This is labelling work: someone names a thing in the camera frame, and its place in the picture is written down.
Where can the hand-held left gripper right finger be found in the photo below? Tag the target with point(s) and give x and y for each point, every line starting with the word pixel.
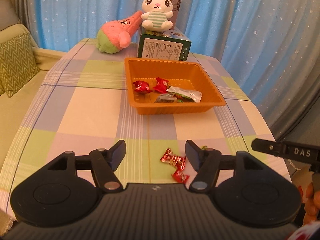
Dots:
pixel 193 155

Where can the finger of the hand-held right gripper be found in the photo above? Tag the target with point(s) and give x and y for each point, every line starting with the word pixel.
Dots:
pixel 265 146

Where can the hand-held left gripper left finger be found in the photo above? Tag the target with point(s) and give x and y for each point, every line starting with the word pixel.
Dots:
pixel 117 155

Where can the green candy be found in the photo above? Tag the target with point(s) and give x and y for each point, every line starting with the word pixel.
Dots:
pixel 204 147

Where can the red candy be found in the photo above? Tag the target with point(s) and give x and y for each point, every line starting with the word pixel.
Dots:
pixel 161 85
pixel 180 176
pixel 141 87
pixel 180 162
pixel 168 156

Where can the orange plastic tray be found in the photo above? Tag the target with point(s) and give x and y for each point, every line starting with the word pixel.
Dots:
pixel 175 108

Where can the silver snack packet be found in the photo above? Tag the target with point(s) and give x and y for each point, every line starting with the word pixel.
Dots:
pixel 185 93

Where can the dark grey snack packet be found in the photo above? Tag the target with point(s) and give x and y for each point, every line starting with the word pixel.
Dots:
pixel 163 99

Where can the person's right hand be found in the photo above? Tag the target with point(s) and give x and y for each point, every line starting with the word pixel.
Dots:
pixel 313 210

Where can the beige printed board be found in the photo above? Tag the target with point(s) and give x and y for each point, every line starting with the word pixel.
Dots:
pixel 300 177

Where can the grey curtain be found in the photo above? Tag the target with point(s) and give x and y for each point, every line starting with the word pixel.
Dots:
pixel 25 5
pixel 300 110

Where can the red white patterned clothing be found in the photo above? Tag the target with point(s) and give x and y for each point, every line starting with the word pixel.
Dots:
pixel 305 233

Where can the light green sofa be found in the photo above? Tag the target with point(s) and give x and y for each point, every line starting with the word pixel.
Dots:
pixel 15 120

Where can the green cardboard box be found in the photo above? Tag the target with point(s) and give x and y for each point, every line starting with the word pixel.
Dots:
pixel 160 50

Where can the blue star curtain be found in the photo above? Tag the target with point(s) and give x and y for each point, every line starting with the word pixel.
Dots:
pixel 237 30

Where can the pink star plush toy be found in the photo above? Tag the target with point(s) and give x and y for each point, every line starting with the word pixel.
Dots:
pixel 115 33

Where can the green chevron cushion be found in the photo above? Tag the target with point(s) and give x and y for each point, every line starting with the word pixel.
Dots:
pixel 17 62

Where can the white bunny plush toy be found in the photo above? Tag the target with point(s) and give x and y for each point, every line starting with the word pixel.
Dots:
pixel 157 20

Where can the grey printed box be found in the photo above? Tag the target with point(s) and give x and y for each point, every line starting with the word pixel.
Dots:
pixel 178 2

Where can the grey satin cushion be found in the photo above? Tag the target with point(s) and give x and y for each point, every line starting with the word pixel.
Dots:
pixel 7 12

